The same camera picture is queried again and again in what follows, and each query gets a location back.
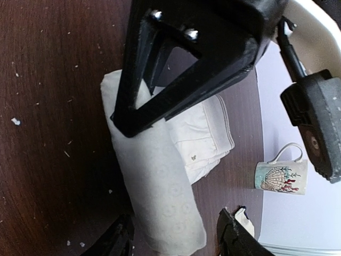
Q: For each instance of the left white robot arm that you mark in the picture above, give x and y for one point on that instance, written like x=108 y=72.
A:
x=316 y=37

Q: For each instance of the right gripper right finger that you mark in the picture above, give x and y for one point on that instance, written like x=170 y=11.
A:
x=235 y=240

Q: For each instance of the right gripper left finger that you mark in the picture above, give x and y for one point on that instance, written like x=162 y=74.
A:
x=117 y=240

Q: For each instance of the cream underwear navy trim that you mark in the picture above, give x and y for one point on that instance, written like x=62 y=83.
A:
x=241 y=217

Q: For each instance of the cream boxer underwear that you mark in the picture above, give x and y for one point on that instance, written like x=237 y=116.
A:
x=160 y=165

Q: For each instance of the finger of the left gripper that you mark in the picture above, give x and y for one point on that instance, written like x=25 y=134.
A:
x=179 y=53

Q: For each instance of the white patterned ceramic mug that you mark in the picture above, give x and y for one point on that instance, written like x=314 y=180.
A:
x=283 y=176

